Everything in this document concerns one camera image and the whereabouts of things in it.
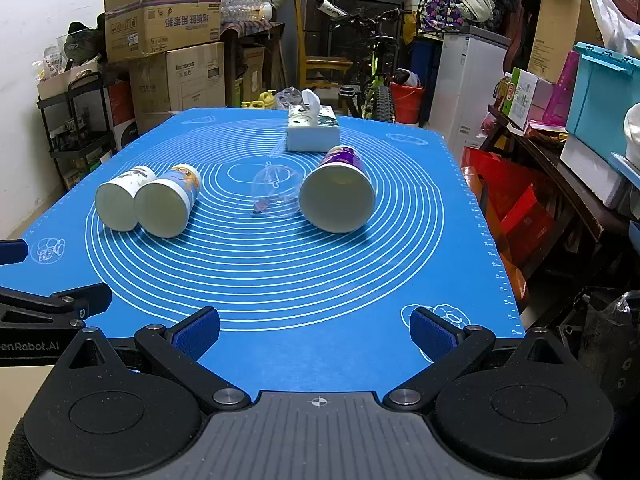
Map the turquoise plastic storage bin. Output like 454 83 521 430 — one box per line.
566 42 639 159

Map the wooden chair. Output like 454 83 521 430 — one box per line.
293 0 355 91

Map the dark wooden side table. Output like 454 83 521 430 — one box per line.
480 105 628 242

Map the white chest freezer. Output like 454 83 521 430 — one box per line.
428 26 510 159

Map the lower cardboard box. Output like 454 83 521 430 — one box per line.
128 42 226 133

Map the white grey print paper cup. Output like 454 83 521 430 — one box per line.
94 166 156 232

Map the bicycle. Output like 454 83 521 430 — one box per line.
317 0 405 122

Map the clear plastic cup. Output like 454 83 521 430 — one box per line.
250 164 303 219

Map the red bucket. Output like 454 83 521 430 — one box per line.
390 82 424 125

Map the blue orange print paper cup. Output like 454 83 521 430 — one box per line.
134 164 202 238

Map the upper cardboard box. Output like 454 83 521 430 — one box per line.
104 0 221 63

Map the black metal shelf rack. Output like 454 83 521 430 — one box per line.
37 70 116 192

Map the blue silicone baking mat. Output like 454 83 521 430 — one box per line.
1 108 524 394

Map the tall brown cardboard box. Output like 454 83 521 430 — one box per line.
527 0 603 84

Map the green white product box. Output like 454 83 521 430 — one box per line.
502 68 538 130

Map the white tissue box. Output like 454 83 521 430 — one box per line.
285 89 341 153

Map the purple print paper cup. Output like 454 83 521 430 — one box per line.
298 145 376 234

